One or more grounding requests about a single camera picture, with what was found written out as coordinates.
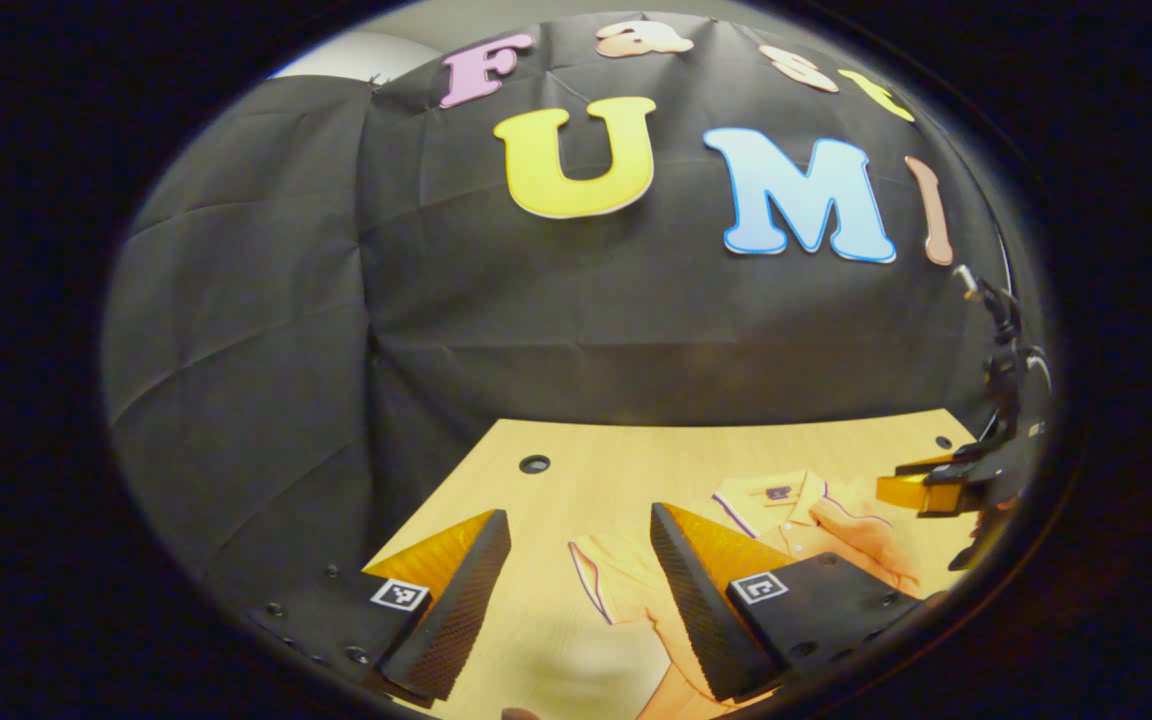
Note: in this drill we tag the orange polo T-shirt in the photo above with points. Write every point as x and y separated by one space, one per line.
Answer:
836 535

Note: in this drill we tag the black backdrop cloth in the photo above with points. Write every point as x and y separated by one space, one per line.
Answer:
266 350

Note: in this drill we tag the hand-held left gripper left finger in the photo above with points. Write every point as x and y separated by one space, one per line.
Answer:
456 610

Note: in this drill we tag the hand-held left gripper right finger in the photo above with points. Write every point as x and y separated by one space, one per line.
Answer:
701 610

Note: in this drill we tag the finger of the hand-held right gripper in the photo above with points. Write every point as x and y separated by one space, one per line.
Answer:
911 493
936 463

